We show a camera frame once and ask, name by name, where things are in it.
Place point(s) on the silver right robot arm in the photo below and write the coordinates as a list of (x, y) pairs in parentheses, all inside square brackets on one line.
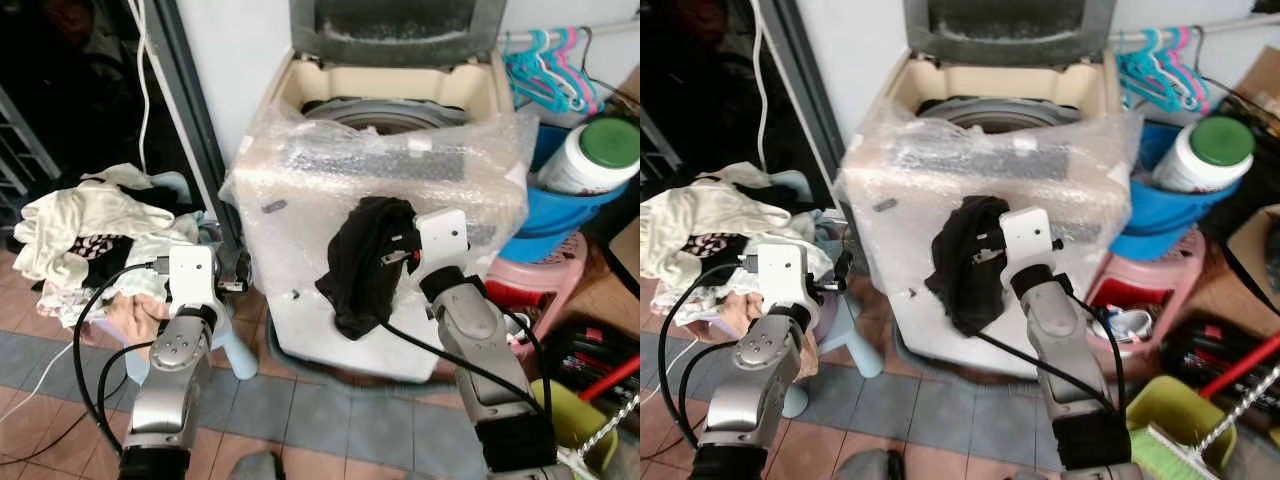
[(485, 345), (1070, 345)]

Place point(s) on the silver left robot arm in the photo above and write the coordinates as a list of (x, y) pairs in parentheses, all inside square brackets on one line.
[(750, 385), (170, 385)]

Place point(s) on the beige top-load washing machine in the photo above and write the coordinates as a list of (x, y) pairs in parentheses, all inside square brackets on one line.
[(300, 300), (900, 300)]

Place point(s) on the teal clothes hanger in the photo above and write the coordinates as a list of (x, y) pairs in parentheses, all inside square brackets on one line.
[(1140, 70), (528, 70)]

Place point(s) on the pink clothes hanger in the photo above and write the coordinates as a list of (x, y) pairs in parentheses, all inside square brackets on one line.
[(1188, 65), (575, 70)]

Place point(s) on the light blue plastic stool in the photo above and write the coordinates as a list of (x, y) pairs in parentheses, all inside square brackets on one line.
[(235, 345), (850, 345)]

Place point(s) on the pink garment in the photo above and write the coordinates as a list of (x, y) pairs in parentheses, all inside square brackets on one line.
[(135, 318), (738, 312)]

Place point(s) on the clear bubble wrap sheet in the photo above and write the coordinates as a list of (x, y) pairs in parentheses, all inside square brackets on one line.
[(900, 175), (300, 180)]

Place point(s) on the black white patterned garment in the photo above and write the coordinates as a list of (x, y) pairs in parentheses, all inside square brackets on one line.
[(100, 247), (715, 245)]

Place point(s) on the blue plastic basin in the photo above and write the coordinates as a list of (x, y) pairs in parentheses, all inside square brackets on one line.
[(550, 225), (1160, 220)]

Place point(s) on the pink plastic stool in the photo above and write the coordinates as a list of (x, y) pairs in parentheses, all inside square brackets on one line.
[(555, 275), (1165, 275)]

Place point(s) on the cream garment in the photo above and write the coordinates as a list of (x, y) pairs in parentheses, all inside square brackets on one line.
[(80, 215), (690, 215)]

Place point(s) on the white bottle with green cap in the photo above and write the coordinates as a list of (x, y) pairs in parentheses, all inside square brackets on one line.
[(1200, 160), (590, 160)]

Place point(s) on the black plastic crate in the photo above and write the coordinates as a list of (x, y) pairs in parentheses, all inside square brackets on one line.
[(585, 345), (1200, 345)]

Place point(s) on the grey washer lid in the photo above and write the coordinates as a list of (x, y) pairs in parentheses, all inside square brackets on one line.
[(1010, 30), (395, 30)]

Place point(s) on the green dustpan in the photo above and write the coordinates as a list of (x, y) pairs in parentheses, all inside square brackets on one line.
[(570, 420), (1175, 410)]

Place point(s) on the brown cardboard box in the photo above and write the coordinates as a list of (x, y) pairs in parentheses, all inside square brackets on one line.
[(1255, 255)]

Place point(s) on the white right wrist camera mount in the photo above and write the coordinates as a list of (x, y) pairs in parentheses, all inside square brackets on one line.
[(443, 238), (1027, 236)]

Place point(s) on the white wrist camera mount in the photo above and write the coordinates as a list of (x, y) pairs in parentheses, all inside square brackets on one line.
[(192, 275), (443, 238), (782, 275), (1027, 236)]

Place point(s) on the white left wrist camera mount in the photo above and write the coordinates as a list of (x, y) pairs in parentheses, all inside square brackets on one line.
[(192, 275), (782, 275)]

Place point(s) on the dark door frame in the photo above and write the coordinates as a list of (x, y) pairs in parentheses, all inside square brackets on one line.
[(815, 110), (195, 130)]

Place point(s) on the white clothes rail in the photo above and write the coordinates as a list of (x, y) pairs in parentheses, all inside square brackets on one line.
[(1240, 24), (610, 28)]

